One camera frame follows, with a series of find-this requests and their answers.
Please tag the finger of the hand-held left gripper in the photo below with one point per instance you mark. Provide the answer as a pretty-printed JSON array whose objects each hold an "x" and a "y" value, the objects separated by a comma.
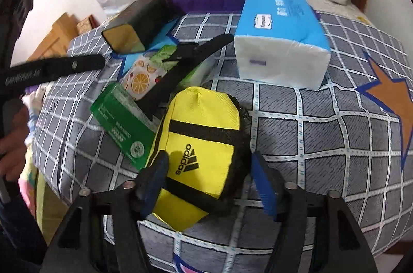
[{"x": 74, "y": 66}]

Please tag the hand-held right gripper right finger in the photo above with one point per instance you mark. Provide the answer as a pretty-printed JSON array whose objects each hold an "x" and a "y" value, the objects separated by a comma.
[{"x": 263, "y": 186}]

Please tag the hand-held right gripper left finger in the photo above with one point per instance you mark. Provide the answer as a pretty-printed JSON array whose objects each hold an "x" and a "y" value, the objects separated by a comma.
[{"x": 155, "y": 176}]

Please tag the yellow small bag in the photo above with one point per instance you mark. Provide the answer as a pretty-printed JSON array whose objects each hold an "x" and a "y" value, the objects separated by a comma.
[{"x": 200, "y": 144}]

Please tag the green tissue pack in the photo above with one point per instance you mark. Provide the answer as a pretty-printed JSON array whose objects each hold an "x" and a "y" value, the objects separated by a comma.
[{"x": 119, "y": 118}]

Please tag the person's left hand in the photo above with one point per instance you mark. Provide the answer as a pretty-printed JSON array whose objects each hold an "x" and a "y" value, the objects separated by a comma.
[{"x": 14, "y": 144}]

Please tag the brown printed box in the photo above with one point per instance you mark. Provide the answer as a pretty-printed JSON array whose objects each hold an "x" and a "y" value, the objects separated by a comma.
[{"x": 85, "y": 25}]

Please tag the fruit printed plastic bag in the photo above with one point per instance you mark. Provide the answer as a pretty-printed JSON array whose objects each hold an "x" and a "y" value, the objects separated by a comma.
[{"x": 142, "y": 79}]

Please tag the grey checked blanket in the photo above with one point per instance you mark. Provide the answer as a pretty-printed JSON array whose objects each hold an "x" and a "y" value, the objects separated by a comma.
[{"x": 322, "y": 147}]

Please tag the dark tin box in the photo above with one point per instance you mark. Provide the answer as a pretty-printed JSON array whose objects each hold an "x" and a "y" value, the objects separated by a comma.
[{"x": 142, "y": 15}]

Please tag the green blanket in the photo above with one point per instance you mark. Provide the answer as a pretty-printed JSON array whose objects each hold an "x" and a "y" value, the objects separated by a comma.
[{"x": 48, "y": 211}]

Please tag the blue tissue pack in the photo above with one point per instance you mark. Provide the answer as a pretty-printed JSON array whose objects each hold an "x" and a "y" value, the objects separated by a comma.
[{"x": 277, "y": 21}]

